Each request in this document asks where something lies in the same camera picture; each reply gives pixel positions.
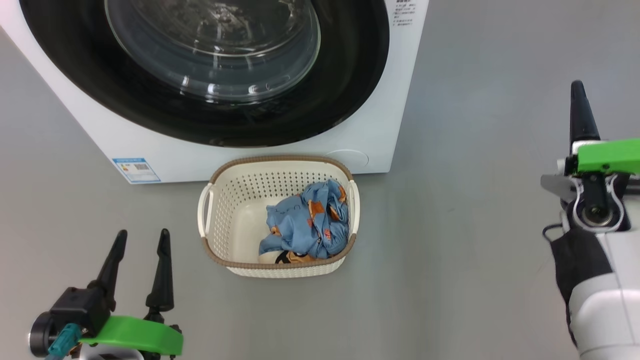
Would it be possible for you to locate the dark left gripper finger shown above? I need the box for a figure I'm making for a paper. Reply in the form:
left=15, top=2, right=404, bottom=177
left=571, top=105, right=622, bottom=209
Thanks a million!
left=145, top=228, right=175, bottom=321
left=88, top=229, right=128, bottom=307

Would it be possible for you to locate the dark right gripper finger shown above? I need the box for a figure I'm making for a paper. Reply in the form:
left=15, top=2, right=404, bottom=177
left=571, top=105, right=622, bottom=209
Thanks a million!
left=570, top=80, right=601, bottom=146

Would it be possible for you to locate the white front-load washing machine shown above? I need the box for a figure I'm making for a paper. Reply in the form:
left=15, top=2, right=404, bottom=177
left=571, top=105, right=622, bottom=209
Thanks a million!
left=0, top=0, right=430, bottom=185

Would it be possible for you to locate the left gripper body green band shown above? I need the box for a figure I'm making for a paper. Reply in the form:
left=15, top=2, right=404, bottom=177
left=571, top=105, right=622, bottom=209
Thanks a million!
left=29, top=287, right=184, bottom=360

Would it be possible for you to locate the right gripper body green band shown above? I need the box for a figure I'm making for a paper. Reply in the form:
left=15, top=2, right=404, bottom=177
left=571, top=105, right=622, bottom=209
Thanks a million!
left=540, top=138, right=640, bottom=233

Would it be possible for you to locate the cream perforated laundry basket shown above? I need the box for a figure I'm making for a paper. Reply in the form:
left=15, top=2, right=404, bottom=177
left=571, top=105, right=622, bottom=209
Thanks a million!
left=197, top=155, right=361, bottom=279

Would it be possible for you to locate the black round glass washer door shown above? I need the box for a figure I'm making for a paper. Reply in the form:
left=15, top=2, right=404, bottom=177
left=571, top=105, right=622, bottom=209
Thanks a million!
left=19, top=0, right=391, bottom=148

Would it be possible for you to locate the teal cable connector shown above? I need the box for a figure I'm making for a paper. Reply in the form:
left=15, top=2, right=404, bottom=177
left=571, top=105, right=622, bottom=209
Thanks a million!
left=45, top=322, right=82, bottom=360

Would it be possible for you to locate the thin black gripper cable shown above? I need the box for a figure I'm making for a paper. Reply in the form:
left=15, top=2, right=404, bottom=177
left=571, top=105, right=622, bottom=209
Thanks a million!
left=542, top=224, right=567, bottom=244

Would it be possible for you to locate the blue cartoon print garment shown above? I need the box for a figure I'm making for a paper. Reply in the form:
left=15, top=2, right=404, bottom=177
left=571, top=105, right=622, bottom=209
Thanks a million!
left=258, top=178, right=351, bottom=265

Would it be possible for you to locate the round white filter cover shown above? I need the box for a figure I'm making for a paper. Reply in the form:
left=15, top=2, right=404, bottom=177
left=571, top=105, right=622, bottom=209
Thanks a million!
left=325, top=149, right=370, bottom=170

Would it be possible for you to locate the blue energy label sticker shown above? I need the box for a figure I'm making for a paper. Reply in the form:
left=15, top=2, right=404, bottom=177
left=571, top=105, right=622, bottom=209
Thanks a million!
left=112, top=157, right=161, bottom=184

